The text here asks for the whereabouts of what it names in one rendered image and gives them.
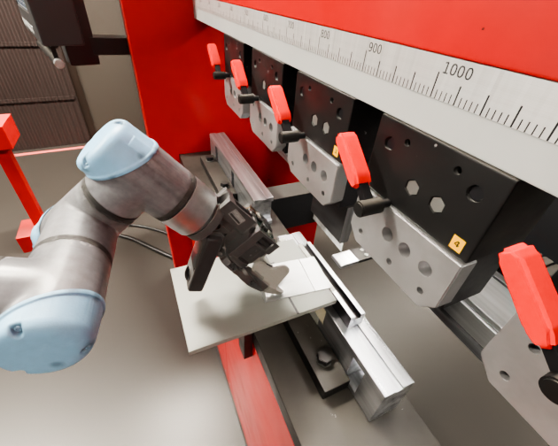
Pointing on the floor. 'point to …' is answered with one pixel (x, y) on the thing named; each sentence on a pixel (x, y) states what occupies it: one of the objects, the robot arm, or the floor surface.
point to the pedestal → (2, 130)
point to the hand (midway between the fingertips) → (270, 279)
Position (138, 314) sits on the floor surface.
